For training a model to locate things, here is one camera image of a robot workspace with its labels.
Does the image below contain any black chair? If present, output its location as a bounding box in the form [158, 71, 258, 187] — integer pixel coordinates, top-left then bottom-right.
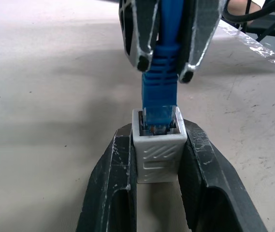
[245, 0, 275, 55]

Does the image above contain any clear tape strip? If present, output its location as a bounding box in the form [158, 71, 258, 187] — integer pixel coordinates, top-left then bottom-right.
[220, 19, 275, 70]

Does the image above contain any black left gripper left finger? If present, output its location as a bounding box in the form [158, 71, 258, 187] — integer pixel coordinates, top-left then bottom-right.
[75, 123, 138, 232]

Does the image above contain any white network coupler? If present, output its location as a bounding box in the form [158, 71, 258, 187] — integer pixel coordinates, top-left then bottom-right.
[131, 106, 188, 184]

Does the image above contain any blue network cable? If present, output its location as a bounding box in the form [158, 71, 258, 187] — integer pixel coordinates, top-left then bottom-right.
[141, 0, 187, 135]

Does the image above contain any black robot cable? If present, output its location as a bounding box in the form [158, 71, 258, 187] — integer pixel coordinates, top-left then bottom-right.
[223, 0, 275, 24]

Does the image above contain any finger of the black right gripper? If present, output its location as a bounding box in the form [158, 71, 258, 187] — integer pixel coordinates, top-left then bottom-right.
[118, 0, 162, 73]
[177, 0, 229, 85]

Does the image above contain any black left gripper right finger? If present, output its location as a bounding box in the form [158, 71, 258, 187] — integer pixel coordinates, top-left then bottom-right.
[177, 118, 269, 232]

